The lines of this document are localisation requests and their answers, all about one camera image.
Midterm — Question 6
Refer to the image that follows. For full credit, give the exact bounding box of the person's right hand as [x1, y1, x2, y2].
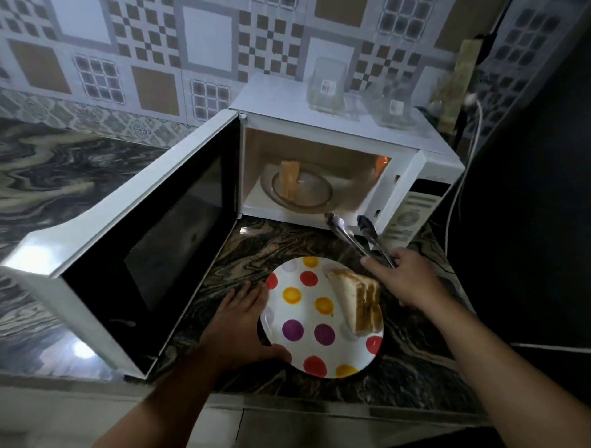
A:
[360, 247, 451, 313]

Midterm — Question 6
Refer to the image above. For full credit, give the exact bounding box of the person's left hand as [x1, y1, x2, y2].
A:
[199, 280, 292, 374]

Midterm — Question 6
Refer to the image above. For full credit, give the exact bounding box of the triangle sandwich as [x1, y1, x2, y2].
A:
[280, 160, 301, 202]
[326, 268, 384, 337]

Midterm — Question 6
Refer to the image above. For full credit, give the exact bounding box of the polka dot plate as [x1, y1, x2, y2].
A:
[259, 256, 385, 380]

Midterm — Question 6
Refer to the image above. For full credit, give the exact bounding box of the metal cutlery piece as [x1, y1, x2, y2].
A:
[324, 212, 398, 270]

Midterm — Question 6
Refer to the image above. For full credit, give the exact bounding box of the silver refrigerator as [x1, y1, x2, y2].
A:
[429, 18, 591, 448]

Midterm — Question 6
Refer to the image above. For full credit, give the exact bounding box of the clear plastic sandwich package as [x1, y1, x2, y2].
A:
[369, 78, 416, 130]
[307, 57, 348, 115]

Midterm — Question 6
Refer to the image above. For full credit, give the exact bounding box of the white microwave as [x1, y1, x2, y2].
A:
[0, 73, 466, 380]

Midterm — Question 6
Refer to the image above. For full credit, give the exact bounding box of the person's left forearm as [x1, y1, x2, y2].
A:
[92, 350, 222, 448]

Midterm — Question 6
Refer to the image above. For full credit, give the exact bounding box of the person's right forearm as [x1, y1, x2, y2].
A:
[422, 295, 591, 448]

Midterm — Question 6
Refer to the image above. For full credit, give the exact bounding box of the glass turntable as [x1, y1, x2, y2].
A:
[260, 166, 334, 214]

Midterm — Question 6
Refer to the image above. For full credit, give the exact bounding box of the kitchen base cabinet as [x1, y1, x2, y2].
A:
[0, 383, 490, 448]

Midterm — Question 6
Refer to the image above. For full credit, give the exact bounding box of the white plug cable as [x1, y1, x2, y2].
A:
[443, 92, 591, 355]

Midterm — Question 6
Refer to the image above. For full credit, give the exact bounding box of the beige wall power strip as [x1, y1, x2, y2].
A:
[436, 39, 483, 135]

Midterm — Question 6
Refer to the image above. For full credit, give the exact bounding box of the black wall cable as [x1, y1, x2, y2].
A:
[478, 0, 513, 65]

